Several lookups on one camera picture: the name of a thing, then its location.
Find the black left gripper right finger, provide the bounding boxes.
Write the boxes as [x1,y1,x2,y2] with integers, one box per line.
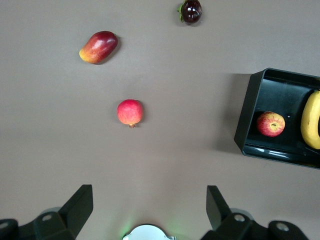
[199,185,311,240]

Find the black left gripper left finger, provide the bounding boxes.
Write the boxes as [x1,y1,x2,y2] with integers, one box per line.
[0,184,94,240]

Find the red yellow apple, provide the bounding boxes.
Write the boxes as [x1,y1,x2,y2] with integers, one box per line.
[256,111,286,138]

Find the yellow banana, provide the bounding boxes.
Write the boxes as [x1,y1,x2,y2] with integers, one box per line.
[300,89,320,150]

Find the black plastic box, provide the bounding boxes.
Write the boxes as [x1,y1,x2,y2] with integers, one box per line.
[233,67,320,170]

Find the brown table mat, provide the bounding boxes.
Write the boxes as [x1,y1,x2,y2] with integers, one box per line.
[0,0,320,240]

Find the red pomegranate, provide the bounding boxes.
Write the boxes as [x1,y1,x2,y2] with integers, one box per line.
[116,98,145,129]

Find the red yellow mango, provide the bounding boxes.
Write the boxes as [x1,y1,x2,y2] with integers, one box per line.
[79,30,119,65]

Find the dark purple mangosteen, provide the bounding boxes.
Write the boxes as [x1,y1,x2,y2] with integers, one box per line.
[176,0,203,25]

